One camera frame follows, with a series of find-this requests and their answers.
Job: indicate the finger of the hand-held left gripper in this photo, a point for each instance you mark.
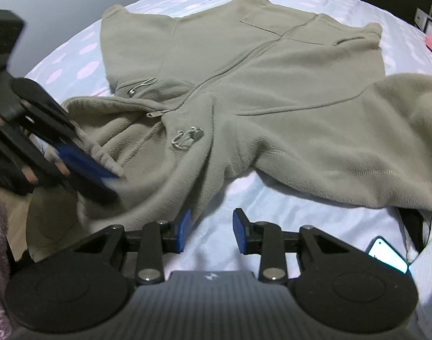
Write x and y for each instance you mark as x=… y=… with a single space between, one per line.
x=24 y=163
x=84 y=161

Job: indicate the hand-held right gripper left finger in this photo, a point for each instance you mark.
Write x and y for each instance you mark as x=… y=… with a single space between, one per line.
x=184 y=230

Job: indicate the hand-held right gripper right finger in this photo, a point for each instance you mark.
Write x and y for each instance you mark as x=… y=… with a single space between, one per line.
x=240 y=230

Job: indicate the olive fleece jacket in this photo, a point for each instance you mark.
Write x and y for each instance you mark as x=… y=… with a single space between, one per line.
x=272 y=78

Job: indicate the smartphone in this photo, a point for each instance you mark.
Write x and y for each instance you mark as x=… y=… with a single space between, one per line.
x=389 y=255

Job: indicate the black garment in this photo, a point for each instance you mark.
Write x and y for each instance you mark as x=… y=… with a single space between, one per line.
x=414 y=226

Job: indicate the white nightstand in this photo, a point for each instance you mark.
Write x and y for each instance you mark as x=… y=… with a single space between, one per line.
x=423 y=16

